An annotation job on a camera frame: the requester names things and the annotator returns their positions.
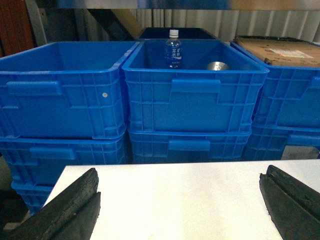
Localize brown cardboard sheet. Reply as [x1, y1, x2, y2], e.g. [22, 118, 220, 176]
[234, 36, 320, 68]

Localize white table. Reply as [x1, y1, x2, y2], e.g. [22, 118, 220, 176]
[42, 159, 320, 240]

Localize blue crate lower left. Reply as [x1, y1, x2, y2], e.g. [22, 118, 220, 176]
[0, 136, 128, 186]

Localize blue crate bottom left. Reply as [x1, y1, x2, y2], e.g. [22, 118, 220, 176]
[11, 181, 54, 216]

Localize shiny metal bowl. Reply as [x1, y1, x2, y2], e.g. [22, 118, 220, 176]
[206, 61, 231, 71]

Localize blue crate lower middle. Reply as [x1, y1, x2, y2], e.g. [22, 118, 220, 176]
[128, 130, 252, 164]

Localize blue crate top left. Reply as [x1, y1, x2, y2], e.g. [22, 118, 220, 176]
[0, 41, 138, 140]

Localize dark blue rear crate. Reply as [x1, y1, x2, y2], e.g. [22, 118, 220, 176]
[136, 27, 217, 40]

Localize blue crate top right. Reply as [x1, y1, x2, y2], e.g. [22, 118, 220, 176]
[230, 40, 320, 129]

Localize blue crate lower right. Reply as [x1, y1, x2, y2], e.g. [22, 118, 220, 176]
[241, 124, 320, 161]

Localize clear water bottle blue label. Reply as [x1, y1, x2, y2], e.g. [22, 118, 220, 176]
[164, 29, 182, 69]

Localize blue crate top middle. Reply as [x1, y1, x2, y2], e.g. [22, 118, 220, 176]
[122, 39, 269, 133]

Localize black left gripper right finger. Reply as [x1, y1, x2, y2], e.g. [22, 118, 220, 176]
[259, 165, 320, 240]

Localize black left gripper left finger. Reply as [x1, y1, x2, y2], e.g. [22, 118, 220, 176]
[5, 167, 101, 240]

